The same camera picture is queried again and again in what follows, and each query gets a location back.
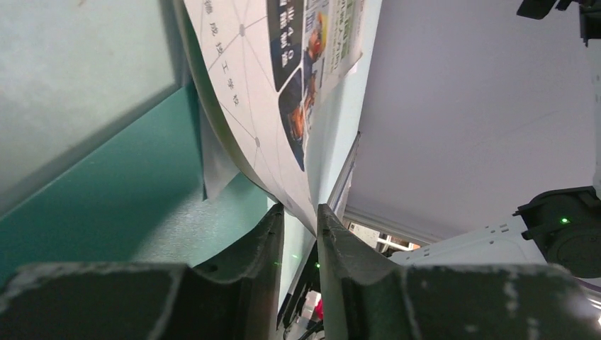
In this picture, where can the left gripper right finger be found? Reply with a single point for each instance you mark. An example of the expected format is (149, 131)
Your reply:
(368, 296)

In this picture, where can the right aluminium frame post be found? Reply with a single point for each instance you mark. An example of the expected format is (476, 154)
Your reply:
(337, 200)

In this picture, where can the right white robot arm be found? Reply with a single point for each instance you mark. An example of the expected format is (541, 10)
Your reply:
(559, 227)

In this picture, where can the printed paper file top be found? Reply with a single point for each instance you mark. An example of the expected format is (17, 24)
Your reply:
(271, 65)

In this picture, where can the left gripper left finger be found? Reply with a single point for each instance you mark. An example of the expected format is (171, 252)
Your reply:
(232, 295)

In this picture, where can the teal green folder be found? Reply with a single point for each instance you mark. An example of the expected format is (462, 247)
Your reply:
(100, 140)

